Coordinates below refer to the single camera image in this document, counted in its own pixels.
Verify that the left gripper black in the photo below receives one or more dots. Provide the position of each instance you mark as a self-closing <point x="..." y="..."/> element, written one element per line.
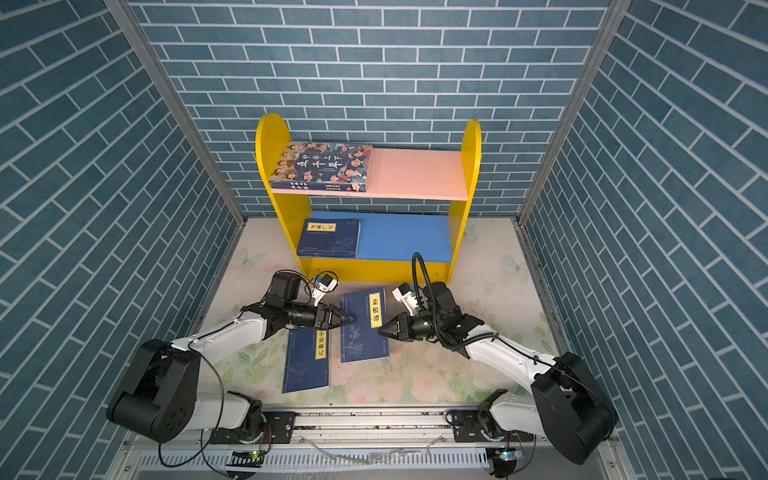
<point x="346" y="318"/>

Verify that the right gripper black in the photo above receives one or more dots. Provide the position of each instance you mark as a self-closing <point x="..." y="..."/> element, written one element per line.
<point x="393" y="334"/>

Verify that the colourful illustrated thick book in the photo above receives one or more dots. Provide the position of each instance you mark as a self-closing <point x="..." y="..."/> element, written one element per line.
<point x="307" y="166"/>

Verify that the blue book yellow label Yijing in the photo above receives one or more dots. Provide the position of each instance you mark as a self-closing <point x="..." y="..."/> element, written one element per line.
<point x="327" y="254"/>

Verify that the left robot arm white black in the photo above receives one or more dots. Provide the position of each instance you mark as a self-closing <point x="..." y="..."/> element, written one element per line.
<point x="159" y="396"/>

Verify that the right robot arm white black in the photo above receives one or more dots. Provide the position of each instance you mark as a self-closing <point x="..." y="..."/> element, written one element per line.
<point x="568" y="406"/>

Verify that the floral table mat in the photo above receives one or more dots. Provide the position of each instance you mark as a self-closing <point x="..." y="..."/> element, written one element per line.
<point x="491" y="281"/>

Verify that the yellow shelf with coloured boards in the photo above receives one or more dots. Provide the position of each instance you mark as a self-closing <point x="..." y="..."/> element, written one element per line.
<point x="387" y="241"/>

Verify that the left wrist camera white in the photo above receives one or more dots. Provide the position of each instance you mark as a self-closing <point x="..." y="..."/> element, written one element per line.
<point x="322" y="284"/>

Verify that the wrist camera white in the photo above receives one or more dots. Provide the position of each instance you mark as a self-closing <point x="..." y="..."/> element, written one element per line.
<point x="405" y="295"/>
<point x="322" y="284"/>

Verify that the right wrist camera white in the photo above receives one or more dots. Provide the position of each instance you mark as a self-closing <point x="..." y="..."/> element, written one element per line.
<point x="405" y="295"/>

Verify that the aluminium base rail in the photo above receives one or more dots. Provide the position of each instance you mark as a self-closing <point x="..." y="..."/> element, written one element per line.
<point x="335" y="439"/>

